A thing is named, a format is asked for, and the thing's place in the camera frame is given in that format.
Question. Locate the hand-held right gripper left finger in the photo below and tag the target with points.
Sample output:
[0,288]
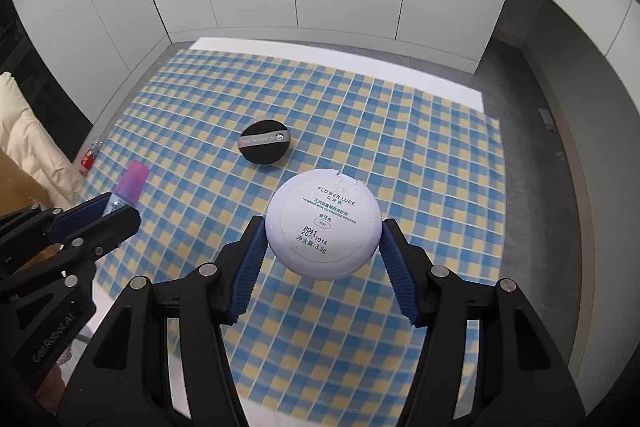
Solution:
[247,267]

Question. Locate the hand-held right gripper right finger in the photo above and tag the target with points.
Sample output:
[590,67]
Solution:
[397,267]

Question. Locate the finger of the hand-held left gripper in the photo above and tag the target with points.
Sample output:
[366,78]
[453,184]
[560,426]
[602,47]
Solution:
[117,224]
[85,212]

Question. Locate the brown cardboard box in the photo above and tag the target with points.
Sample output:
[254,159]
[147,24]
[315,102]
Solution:
[15,187]

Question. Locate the white round powder compact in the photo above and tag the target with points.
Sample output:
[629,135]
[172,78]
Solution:
[322,227]

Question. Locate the black round compact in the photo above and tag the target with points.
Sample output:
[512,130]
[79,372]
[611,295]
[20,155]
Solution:
[265,142]

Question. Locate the red fire extinguisher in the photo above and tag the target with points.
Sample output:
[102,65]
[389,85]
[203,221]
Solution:
[89,159]

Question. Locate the cream padded armchair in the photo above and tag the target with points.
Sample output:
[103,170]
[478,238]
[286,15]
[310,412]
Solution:
[20,132]

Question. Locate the blue yellow checkered tablecloth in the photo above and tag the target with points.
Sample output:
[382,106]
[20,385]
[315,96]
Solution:
[400,147]

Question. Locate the white curved counter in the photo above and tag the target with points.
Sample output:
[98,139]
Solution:
[575,7]

